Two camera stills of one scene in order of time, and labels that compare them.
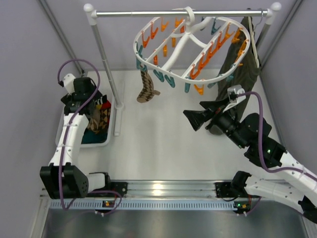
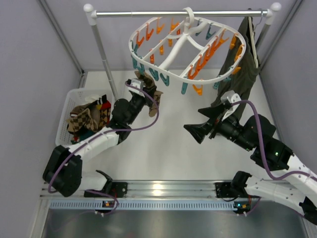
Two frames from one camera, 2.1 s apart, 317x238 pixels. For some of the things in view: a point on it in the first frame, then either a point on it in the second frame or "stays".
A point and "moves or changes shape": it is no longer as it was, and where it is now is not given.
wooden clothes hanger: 254,42 stays
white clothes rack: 92,14 stays
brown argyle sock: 148,91 moves or changes shape
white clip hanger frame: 191,50 moves or changes shape
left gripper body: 98,95 to 138,98
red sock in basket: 107,105 stays
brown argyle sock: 104,115 stays
